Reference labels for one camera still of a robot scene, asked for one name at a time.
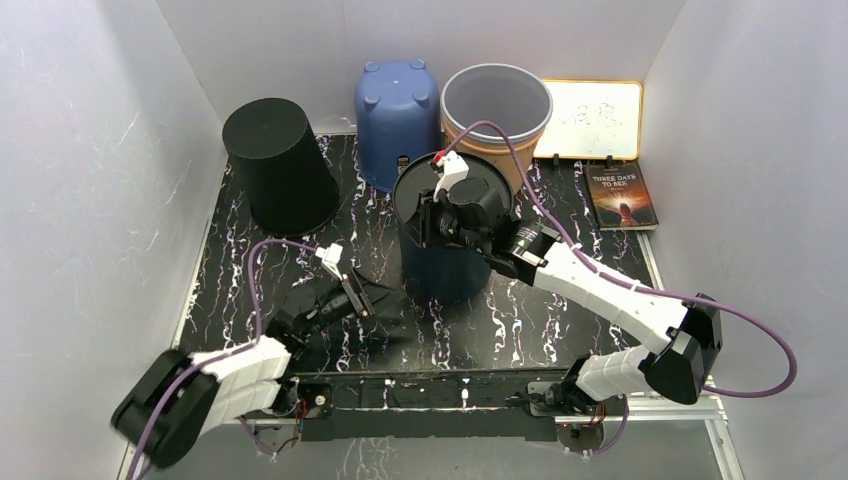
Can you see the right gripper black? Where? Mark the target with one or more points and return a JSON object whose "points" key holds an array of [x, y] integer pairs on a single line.
{"points": [[421, 226]]}

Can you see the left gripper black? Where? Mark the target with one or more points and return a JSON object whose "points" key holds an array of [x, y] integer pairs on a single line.
{"points": [[382, 297]]}

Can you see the large dark blue bucket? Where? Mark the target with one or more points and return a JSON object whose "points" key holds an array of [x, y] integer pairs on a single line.
{"points": [[447, 275]]}

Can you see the light blue plastic bucket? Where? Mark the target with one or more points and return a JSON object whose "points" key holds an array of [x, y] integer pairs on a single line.
{"points": [[397, 111]]}

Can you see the black ribbed plastic bucket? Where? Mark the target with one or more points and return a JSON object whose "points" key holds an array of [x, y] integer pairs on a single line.
{"points": [[275, 154]]}

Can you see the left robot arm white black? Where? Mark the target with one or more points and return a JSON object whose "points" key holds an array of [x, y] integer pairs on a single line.
{"points": [[181, 396]]}

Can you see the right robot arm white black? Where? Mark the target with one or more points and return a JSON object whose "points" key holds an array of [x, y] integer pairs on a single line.
{"points": [[678, 341]]}

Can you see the Three Days To See book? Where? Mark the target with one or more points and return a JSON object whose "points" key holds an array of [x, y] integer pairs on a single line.
{"points": [[620, 197]]}

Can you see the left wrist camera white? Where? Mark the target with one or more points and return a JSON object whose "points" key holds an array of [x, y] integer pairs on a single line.
{"points": [[330, 257]]}

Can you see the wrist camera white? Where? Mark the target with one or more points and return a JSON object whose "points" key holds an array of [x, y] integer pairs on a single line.
{"points": [[330, 257], [451, 168]]}

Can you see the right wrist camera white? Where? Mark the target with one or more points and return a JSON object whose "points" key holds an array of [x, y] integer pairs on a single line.
{"points": [[451, 168]]}

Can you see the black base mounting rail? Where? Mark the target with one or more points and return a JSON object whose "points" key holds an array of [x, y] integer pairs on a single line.
{"points": [[529, 403]]}

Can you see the small whiteboard yellow frame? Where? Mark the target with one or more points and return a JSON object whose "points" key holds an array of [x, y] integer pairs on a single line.
{"points": [[593, 120]]}

